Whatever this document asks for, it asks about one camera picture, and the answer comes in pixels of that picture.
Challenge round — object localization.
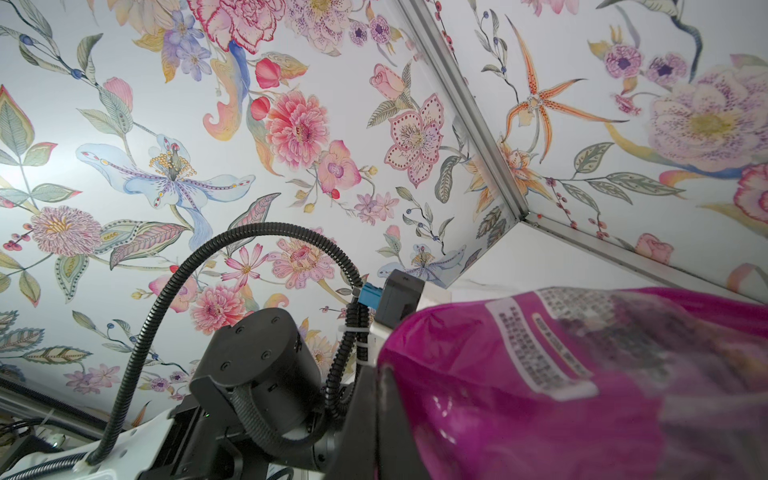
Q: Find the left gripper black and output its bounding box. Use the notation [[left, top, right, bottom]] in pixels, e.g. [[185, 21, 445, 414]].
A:
[[138, 307, 360, 479]]

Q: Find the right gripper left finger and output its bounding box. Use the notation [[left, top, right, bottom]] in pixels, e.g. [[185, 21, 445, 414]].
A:
[[324, 366, 377, 480]]

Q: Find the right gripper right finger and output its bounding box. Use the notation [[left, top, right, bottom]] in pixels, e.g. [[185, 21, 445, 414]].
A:
[[377, 367, 431, 480]]

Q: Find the purple magenta snack bag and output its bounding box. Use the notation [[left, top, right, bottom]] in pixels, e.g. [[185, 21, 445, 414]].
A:
[[378, 287, 767, 479]]

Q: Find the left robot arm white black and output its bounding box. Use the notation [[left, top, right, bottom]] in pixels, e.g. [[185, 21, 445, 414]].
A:
[[1, 220, 351, 469]]

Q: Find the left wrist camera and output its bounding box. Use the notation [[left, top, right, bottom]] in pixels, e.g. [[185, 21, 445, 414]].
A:
[[357, 270, 452, 366]]

